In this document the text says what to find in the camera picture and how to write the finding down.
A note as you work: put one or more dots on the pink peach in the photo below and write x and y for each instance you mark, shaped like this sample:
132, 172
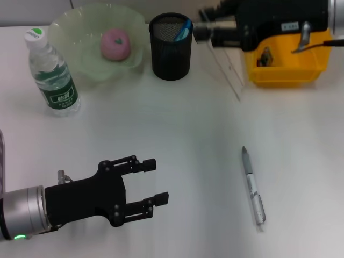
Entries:
115, 45

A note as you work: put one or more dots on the clear water bottle green label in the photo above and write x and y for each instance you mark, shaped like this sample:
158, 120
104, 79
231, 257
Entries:
60, 96

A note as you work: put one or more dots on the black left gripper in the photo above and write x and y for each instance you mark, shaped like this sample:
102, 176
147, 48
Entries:
86, 199

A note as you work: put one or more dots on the blue capped scissors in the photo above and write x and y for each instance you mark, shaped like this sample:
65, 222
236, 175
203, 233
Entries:
184, 31

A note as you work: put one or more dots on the pale green glass fruit plate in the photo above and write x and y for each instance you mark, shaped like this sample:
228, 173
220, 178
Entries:
88, 53

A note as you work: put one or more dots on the grey ballpoint pen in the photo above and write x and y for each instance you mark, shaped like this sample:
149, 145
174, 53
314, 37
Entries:
254, 193

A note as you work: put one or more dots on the yellow plastic storage bin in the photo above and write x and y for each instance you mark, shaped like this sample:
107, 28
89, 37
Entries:
285, 75

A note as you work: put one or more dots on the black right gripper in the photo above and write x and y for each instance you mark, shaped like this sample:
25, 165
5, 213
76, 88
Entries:
268, 16

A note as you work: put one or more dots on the clear plastic ruler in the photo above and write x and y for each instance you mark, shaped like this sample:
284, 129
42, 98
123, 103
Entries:
228, 67

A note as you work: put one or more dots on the black mesh pen holder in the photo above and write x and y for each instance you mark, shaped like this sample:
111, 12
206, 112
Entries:
170, 59

